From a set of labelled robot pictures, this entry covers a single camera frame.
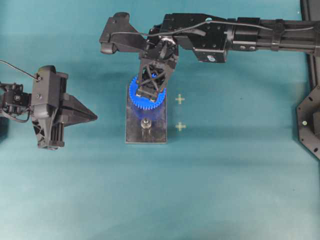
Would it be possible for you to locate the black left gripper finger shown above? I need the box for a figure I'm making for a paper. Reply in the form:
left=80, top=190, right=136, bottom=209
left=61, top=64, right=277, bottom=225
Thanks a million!
left=59, top=113, right=98, bottom=127
left=61, top=93, right=96, bottom=117

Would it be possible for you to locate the black aluminium frame rail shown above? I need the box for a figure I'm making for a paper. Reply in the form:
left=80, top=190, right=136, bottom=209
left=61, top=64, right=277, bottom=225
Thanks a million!
left=299, top=0, right=320, bottom=93

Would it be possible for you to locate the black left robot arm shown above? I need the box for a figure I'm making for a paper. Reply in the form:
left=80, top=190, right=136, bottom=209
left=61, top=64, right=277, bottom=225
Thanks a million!
left=0, top=65, right=98, bottom=150

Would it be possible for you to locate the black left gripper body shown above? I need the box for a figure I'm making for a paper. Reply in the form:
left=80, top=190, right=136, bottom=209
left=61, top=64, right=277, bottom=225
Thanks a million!
left=31, top=65, right=65, bottom=150

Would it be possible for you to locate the metal base plate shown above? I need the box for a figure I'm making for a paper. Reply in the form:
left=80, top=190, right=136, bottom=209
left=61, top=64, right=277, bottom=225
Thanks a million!
left=125, top=81, right=167, bottom=144

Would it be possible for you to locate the large blue plastic gear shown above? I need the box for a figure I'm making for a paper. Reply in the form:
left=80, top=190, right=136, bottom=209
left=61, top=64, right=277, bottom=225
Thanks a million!
left=128, top=75, right=167, bottom=110

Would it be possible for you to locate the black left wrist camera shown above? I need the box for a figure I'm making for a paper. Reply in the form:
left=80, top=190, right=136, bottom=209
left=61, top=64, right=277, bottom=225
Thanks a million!
left=49, top=65, right=69, bottom=107

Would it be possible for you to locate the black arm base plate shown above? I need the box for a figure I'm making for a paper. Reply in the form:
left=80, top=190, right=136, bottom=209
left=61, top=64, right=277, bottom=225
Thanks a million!
left=296, top=85, right=320, bottom=159

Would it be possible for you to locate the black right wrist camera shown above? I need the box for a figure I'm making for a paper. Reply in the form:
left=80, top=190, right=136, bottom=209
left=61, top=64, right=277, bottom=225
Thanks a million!
left=99, top=12, right=147, bottom=55

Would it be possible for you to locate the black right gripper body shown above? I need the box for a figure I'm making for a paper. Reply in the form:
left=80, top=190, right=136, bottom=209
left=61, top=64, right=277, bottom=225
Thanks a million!
left=138, top=35, right=179, bottom=100

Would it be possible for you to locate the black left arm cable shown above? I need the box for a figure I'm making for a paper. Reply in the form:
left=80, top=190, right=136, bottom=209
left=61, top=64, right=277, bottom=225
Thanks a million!
left=0, top=59, right=41, bottom=82

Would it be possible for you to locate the steel shaft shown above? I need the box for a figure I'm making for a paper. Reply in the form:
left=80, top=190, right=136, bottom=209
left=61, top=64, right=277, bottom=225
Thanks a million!
left=140, top=117, right=152, bottom=131

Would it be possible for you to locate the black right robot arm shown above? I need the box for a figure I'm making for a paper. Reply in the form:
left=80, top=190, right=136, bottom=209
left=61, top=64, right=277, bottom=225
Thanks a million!
left=135, top=13, right=320, bottom=102

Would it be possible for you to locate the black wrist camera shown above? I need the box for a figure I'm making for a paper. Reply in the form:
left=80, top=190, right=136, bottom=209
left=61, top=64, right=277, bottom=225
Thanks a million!
left=99, top=12, right=147, bottom=55
left=49, top=65, right=69, bottom=107

